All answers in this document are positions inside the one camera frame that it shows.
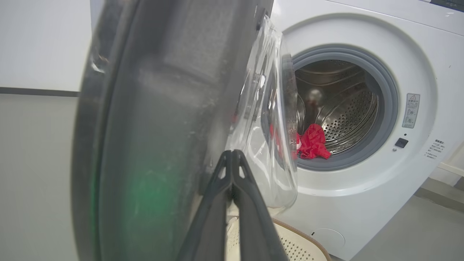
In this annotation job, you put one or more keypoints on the dark washing machine control panel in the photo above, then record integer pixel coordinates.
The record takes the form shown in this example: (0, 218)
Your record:
(449, 3)

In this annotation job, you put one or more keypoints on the round white filter cover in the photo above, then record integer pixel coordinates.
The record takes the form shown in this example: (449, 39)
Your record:
(329, 239)

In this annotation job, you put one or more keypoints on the cream perforated laundry basket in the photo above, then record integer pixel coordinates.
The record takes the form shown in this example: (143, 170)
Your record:
(301, 246)

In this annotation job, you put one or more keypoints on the black door latch socket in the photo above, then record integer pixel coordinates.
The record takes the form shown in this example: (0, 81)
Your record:
(401, 143)

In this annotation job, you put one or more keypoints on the white front-load washing machine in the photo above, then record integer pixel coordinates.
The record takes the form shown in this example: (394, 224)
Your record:
(362, 210)

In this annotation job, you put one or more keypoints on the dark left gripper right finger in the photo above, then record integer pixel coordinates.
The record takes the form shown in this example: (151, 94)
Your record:
(257, 232)

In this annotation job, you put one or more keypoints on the stainless steel washing machine drum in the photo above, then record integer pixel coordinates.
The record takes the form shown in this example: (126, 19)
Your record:
(344, 108)

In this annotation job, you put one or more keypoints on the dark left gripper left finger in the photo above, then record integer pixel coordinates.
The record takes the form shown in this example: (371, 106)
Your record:
(214, 224)

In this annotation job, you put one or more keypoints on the grey warning sticker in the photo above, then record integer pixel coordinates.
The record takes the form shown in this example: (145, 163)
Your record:
(411, 110)

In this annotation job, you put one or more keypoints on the black washing machine door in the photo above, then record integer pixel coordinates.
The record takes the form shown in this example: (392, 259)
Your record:
(163, 108)

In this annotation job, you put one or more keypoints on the red jersey with white trim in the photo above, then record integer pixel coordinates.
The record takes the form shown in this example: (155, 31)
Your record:
(313, 143)

